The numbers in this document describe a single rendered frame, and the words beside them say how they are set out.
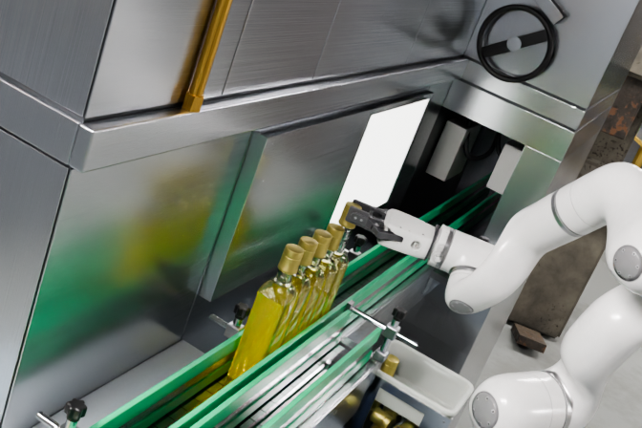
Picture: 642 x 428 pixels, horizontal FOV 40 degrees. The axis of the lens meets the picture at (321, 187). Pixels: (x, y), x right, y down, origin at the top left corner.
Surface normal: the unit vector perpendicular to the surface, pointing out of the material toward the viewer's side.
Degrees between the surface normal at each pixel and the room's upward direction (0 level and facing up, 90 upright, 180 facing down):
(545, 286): 90
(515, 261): 80
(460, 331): 90
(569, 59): 90
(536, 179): 90
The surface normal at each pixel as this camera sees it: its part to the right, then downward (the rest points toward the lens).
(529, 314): -0.16, 0.31
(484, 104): -0.43, 0.18
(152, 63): 0.84, 0.44
